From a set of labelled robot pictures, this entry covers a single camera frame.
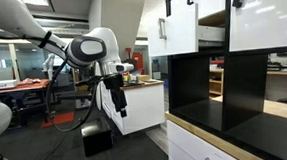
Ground white island cabinet wooden top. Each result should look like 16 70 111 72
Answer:
95 78 168 138

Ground red floor mat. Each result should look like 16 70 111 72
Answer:
39 111 76 128

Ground white counter cabinet wooden top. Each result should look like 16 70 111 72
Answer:
164 90 287 160

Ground white drawer with silver handle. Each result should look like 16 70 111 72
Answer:
146 1 228 58

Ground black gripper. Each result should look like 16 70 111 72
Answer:
102 73 129 119

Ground small cardboard box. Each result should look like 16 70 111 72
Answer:
135 74 152 83

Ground white drawer with black handle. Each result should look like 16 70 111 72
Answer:
169 0 229 22

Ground red background cabinet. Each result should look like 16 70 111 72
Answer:
130 51 146 76

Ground black cube shelf cabinet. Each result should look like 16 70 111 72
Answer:
163 0 287 160

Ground red topped table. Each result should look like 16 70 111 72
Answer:
0 79 54 130

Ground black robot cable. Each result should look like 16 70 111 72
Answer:
0 23 104 137

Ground flat white box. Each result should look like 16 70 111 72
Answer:
0 79 19 91

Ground black box on floor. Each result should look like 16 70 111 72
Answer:
80 117 115 158

